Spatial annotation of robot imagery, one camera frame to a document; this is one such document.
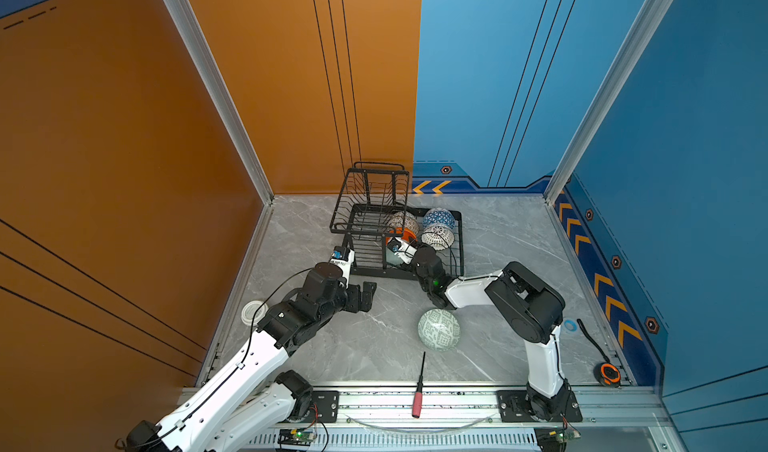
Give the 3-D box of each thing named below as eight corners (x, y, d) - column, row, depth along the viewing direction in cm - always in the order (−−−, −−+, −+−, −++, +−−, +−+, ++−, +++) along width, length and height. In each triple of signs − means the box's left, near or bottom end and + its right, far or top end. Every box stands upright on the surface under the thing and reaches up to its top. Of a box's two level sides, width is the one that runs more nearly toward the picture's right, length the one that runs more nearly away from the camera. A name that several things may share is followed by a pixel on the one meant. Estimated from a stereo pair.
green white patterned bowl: (419, 351, 84) (420, 346, 80) (417, 314, 90) (418, 308, 87) (460, 351, 84) (462, 346, 80) (455, 314, 90) (457, 308, 87)
